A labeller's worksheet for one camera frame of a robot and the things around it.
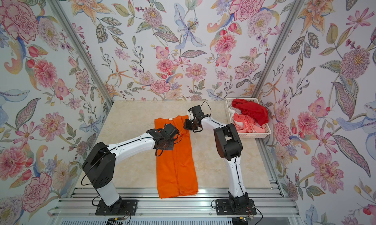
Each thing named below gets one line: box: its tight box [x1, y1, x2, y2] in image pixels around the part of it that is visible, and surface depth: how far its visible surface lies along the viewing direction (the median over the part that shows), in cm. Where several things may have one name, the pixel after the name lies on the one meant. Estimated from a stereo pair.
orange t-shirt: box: [154, 115, 199, 200], surface depth 88 cm
